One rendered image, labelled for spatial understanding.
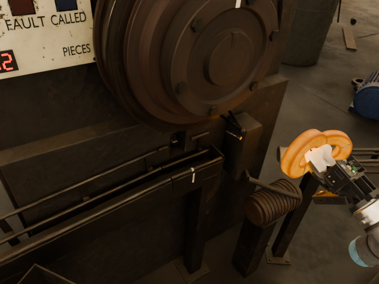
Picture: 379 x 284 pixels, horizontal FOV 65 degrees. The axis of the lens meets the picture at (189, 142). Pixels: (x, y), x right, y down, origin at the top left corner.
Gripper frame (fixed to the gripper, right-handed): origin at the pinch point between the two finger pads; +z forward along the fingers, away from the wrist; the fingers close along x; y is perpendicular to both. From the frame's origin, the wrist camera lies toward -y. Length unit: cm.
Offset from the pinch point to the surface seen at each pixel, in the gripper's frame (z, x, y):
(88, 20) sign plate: 39, 48, 20
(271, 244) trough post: -13, -26, -82
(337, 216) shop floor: -19, -74, -80
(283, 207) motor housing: -6.2, -7.9, -33.7
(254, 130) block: 16.2, 1.9, -9.8
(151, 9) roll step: 26, 40, 30
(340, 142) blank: 0.0, -25.0, -8.7
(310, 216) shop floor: -11, -59, -83
